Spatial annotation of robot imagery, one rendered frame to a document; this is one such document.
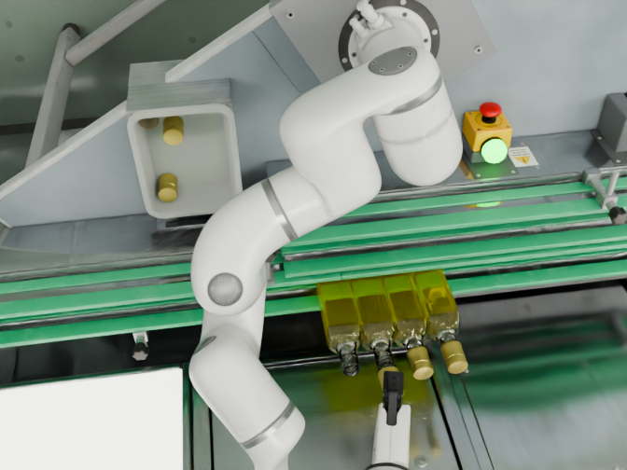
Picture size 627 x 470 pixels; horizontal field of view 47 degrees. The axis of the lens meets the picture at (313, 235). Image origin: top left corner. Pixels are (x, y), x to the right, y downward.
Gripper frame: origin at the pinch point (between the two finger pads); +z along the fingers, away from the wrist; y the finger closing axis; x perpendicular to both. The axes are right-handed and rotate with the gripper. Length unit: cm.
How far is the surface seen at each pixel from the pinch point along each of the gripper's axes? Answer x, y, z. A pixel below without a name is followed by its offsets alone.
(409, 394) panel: -3.1, -12.6, 8.3
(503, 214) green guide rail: -17.4, 13.3, 28.9
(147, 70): 45, 34, 38
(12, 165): 100, -14, 70
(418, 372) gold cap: -4.0, 0.4, 3.6
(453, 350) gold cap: -9.6, 1.9, 7.6
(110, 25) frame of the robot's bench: 71, 19, 84
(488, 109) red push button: -14, 25, 44
